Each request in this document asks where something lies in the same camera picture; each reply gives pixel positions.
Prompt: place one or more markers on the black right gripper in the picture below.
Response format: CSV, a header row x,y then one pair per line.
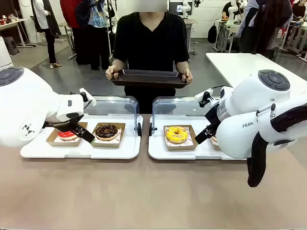
x,y
214,115

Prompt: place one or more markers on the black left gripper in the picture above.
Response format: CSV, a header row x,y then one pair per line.
x,y
60,123

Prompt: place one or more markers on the white printed paper liner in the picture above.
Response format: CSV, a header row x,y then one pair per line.
x,y
120,134
190,141
56,140

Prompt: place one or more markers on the chocolate glazed donut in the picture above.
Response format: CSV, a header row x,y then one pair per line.
x,y
106,130

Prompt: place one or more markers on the brown cardboard donut tray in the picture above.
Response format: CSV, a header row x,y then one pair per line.
x,y
216,148
105,145
182,147
51,141

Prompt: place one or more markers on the yellow sprinkled donut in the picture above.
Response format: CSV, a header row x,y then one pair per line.
x,y
172,137

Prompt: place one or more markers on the dark brown serving tray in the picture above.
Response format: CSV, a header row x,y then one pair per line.
x,y
148,79

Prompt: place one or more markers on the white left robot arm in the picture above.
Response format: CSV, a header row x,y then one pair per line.
x,y
24,107

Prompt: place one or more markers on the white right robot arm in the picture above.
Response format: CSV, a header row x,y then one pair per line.
x,y
239,134

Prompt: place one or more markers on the person's right forearm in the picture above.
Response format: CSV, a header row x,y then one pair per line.
x,y
118,63

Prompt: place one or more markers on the person's left forearm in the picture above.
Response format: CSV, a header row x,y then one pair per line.
x,y
182,65

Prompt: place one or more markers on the chocolate donut with coloured sprinkles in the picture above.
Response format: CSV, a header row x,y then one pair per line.
x,y
214,141

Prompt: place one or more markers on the red glazed donut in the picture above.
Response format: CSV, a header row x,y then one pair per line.
x,y
66,136

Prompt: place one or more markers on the person in black shirt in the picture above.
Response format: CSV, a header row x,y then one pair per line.
x,y
151,43

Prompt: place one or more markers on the person's left hand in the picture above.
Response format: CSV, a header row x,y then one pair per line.
x,y
188,76

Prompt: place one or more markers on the person's right hand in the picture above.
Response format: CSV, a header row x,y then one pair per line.
x,y
111,72

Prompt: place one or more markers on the white display tray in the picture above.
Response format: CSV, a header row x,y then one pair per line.
x,y
158,148
108,151

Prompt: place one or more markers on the clear plastic tray cover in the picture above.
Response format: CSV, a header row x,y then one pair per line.
x,y
112,105
177,106

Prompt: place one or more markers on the large white table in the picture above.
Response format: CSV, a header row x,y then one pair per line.
x,y
239,64

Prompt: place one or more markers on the black backpack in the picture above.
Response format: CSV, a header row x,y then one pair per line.
x,y
212,33

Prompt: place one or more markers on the white cylindrical air purifier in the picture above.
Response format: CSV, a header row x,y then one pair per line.
x,y
4,55

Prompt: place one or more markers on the wooden top desk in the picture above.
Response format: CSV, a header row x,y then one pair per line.
x,y
190,21

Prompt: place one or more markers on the small grey stool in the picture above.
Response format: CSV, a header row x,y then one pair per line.
x,y
10,44

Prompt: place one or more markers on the bystander in blue patterned shirt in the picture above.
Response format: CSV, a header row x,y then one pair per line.
x,y
96,14

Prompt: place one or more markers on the bystander in black vest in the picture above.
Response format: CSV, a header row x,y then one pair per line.
x,y
44,19

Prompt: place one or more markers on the bystander in red top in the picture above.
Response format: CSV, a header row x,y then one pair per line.
x,y
69,12

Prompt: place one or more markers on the small white background robot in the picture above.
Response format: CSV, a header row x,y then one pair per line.
x,y
186,7

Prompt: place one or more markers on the hanging coats on rack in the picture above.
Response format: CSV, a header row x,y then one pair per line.
x,y
268,24

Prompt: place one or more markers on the computer monitor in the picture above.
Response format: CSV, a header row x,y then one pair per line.
x,y
177,8

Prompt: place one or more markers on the light wooden side table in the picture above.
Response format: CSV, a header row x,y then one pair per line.
x,y
12,22

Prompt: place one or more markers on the seated bystander in black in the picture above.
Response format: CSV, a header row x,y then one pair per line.
x,y
298,10

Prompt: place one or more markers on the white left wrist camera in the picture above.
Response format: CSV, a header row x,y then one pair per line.
x,y
87,95

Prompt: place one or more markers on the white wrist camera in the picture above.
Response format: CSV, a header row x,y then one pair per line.
x,y
204,94
87,95

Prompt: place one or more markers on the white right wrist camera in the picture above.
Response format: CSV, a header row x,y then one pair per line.
x,y
204,94

